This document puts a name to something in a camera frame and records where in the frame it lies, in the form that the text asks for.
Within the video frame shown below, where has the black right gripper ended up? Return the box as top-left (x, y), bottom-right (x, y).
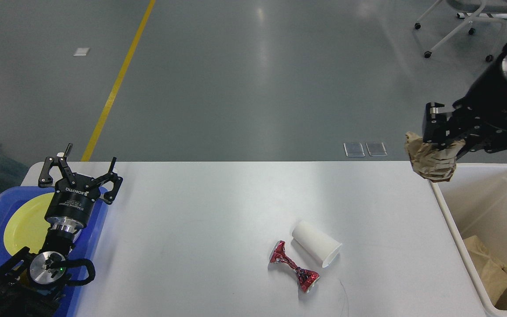
top-left (422, 50), bottom-right (507, 160)

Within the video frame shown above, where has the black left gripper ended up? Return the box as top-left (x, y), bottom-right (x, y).
top-left (38, 143), bottom-right (124, 234)

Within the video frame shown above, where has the brown paper ball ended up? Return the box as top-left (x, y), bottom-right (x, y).
top-left (404, 132), bottom-right (466, 183)

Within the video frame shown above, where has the yellow plastic plate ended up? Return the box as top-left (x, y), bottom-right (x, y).
top-left (3, 193), bottom-right (53, 255)

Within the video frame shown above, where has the large brown paper bag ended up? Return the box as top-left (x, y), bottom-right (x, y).
top-left (463, 236), bottom-right (507, 305)

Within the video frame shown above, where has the white paper cup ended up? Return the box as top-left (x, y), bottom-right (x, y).
top-left (291, 221), bottom-right (343, 268)

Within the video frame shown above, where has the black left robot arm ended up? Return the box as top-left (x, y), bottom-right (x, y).
top-left (0, 143), bottom-right (123, 317)

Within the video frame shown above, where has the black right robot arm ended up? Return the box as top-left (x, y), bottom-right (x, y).
top-left (422, 43), bottom-right (507, 159)

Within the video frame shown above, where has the white plastic bin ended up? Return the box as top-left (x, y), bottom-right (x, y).
top-left (430, 164), bottom-right (507, 317)

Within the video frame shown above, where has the white office chair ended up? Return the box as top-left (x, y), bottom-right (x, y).
top-left (423, 0), bottom-right (507, 63)

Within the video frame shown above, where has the crushed red can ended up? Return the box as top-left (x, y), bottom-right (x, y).
top-left (269, 240), bottom-right (320, 294)

